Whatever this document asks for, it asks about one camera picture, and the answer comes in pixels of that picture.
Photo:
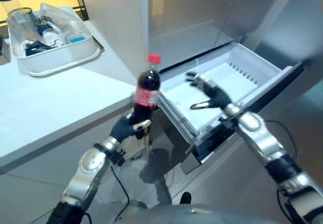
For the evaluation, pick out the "blue sponge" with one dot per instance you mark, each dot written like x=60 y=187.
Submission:
x=76 y=39

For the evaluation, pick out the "white plastic tray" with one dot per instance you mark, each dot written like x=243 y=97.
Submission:
x=54 y=50

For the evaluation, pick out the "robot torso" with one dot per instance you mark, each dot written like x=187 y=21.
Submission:
x=191 y=214

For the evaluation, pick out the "cola bottle with red cap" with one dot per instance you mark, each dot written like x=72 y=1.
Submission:
x=148 y=90

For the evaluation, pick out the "black item in tray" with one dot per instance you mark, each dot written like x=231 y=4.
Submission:
x=34 y=48

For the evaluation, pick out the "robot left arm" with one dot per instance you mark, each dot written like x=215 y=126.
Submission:
x=88 y=168

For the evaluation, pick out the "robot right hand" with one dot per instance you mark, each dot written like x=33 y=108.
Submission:
x=217 y=94

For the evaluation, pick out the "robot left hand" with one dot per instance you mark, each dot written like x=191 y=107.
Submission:
x=123 y=129

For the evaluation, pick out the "white counter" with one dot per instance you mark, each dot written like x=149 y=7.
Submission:
x=58 y=103

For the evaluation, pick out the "clear plastic cup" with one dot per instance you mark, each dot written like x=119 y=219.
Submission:
x=21 y=27

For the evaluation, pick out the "clear plastic bag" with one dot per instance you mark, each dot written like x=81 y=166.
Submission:
x=59 y=17

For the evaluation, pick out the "silver refrigerator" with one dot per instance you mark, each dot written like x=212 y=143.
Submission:
x=227 y=45

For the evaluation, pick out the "white freezer drawer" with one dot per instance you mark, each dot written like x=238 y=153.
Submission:
x=222 y=95

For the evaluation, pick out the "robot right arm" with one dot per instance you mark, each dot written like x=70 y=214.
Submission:
x=272 y=153

